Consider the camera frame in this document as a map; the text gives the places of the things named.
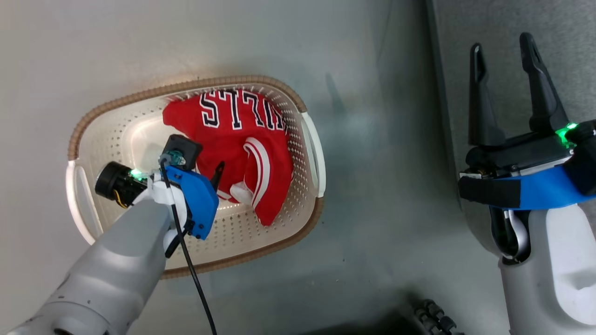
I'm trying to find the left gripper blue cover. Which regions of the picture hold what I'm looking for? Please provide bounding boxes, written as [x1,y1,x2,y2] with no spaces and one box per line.
[95,161,225,241]

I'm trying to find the red basketball jersey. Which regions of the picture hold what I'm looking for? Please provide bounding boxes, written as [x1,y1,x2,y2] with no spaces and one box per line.
[162,89,295,228]

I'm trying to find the grey fabric sofa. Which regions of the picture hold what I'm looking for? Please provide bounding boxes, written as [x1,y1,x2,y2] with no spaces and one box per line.
[426,0,596,261]

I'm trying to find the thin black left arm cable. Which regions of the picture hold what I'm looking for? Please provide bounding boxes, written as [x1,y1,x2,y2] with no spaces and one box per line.
[159,161,218,335]

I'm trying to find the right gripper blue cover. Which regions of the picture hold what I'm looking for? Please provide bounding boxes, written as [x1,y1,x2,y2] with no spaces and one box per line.
[459,32,596,211]

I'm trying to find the white laundry basket brown rim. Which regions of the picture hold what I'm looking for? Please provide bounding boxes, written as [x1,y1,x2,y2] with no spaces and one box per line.
[65,75,326,280]

